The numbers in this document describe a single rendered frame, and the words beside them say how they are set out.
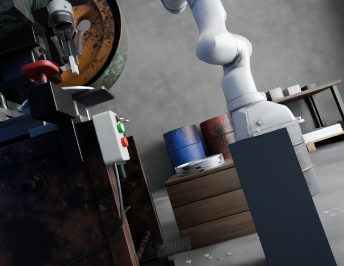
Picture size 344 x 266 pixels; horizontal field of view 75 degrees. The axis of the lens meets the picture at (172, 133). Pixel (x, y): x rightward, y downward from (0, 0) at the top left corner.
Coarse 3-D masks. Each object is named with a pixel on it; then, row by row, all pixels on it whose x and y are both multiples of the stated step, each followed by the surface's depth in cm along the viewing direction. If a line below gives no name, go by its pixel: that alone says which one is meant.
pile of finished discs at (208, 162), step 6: (210, 156) 143; (216, 156) 121; (222, 156) 127; (192, 162) 146; (198, 162) 117; (204, 162) 117; (210, 162) 118; (216, 162) 120; (222, 162) 131; (180, 168) 134; (186, 168) 120; (192, 168) 118; (198, 168) 125; (204, 168) 117; (210, 168) 118; (180, 174) 123; (186, 174) 120
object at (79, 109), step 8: (96, 88) 79; (104, 88) 80; (72, 96) 79; (80, 96) 79; (88, 96) 82; (96, 96) 84; (104, 96) 87; (112, 96) 89; (80, 104) 85; (88, 104) 90; (80, 112) 83
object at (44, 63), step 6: (42, 60) 50; (24, 66) 50; (30, 66) 50; (36, 66) 50; (42, 66) 50; (48, 66) 51; (54, 66) 53; (24, 72) 50; (30, 72) 51; (36, 72) 52; (42, 72) 53; (48, 72) 54; (54, 72) 54; (30, 78) 54; (36, 78) 54; (42, 78) 52
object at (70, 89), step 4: (64, 88) 73; (68, 88) 74; (72, 88) 74; (76, 88) 75; (80, 88) 76; (84, 88) 77; (88, 88) 78; (92, 88) 80; (72, 92) 77; (76, 92) 78; (80, 92) 79; (24, 104) 75; (96, 104) 97; (24, 108) 78; (88, 108) 98
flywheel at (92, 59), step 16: (96, 0) 126; (80, 16) 129; (96, 16) 129; (112, 16) 125; (96, 32) 128; (112, 32) 124; (96, 48) 127; (112, 48) 124; (80, 64) 126; (96, 64) 122; (64, 80) 126; (80, 80) 122
